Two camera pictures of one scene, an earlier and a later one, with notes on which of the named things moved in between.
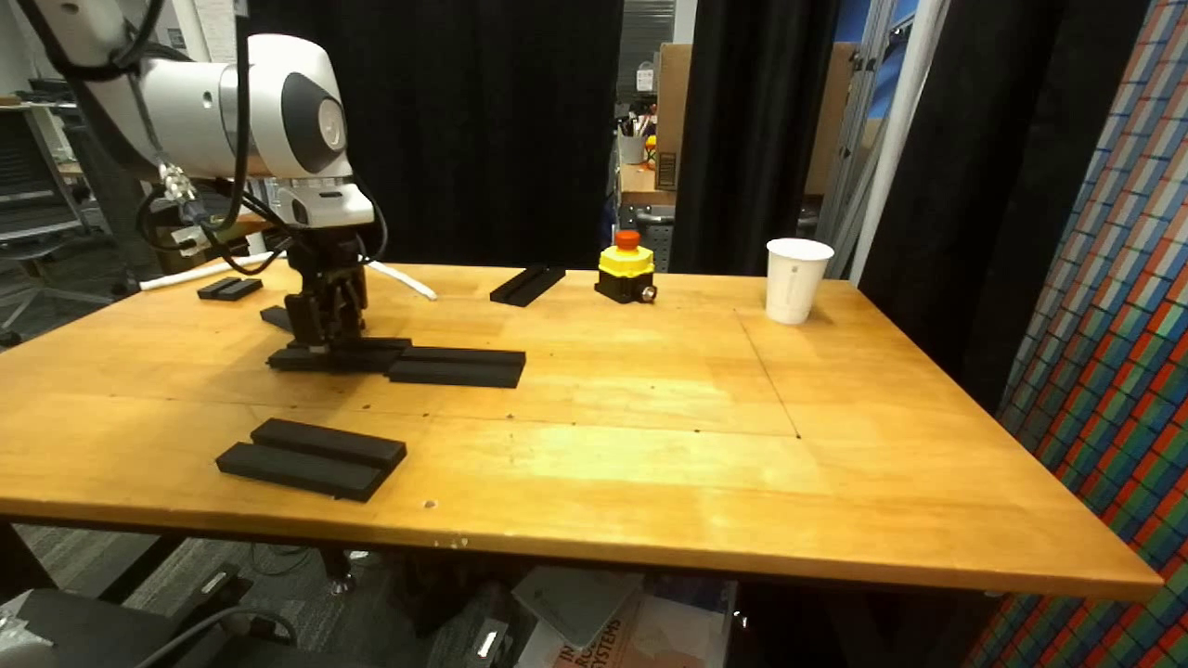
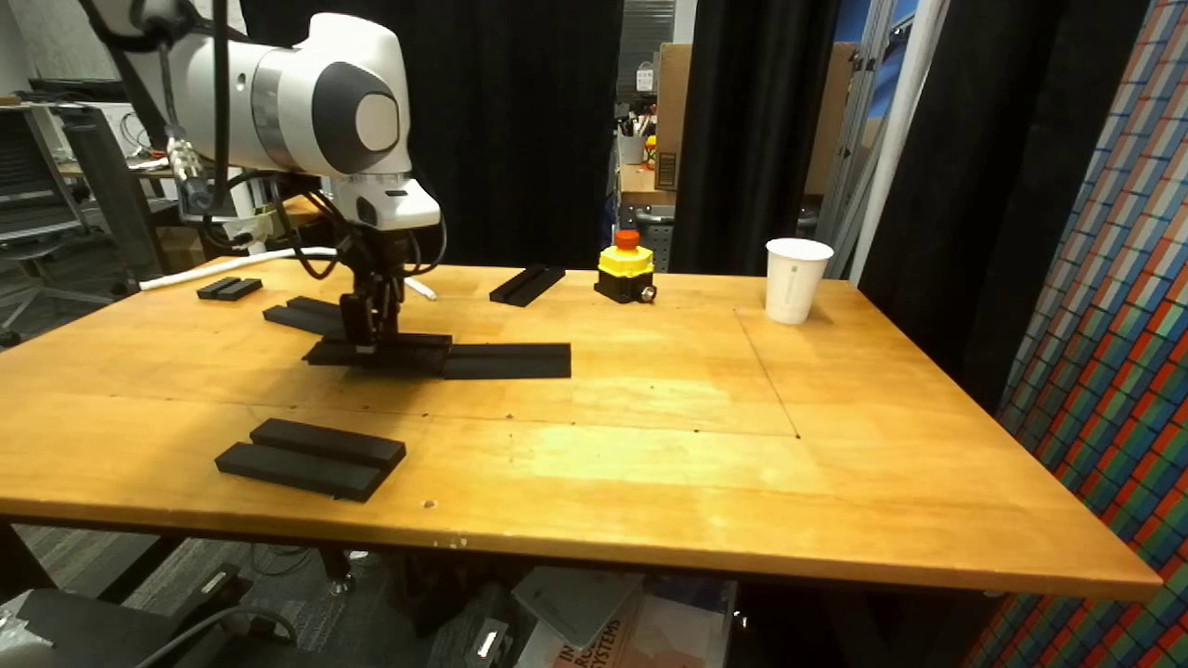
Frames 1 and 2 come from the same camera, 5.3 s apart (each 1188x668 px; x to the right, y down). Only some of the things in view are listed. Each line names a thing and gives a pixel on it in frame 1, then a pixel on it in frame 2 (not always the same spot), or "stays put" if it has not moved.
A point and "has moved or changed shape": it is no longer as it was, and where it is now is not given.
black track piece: [342, 359] has moved or changed shape
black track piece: [481, 369] → [509, 363]
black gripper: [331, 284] → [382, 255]
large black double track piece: [312, 457] stays put
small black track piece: [229, 287] stays put
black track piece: [530, 284] stays put
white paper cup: [797, 275] stays put
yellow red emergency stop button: [624, 273] stays put
